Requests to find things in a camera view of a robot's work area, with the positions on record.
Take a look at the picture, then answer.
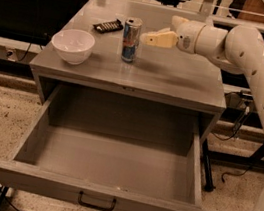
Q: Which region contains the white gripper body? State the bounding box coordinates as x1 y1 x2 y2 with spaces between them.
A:
171 16 206 54

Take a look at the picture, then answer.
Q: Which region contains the redbull can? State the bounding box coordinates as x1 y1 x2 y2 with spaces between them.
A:
121 17 143 63

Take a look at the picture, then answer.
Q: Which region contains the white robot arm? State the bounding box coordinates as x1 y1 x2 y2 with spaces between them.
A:
140 16 264 211

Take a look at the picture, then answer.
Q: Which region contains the grey open drawer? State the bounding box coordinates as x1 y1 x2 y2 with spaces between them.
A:
0 84 205 211

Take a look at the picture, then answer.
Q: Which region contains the grey cabinet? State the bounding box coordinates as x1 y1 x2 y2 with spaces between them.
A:
30 0 226 139

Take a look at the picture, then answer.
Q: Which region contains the black snack bar wrapper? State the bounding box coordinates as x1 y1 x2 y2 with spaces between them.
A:
93 19 124 34

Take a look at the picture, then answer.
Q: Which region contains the white bowl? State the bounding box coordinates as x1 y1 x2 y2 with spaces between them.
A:
51 29 96 65

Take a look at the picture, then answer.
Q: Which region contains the black cable right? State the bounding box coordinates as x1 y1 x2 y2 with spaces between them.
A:
202 88 264 189

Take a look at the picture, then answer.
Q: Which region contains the black drawer handle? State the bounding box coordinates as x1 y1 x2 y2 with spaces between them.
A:
77 191 117 211

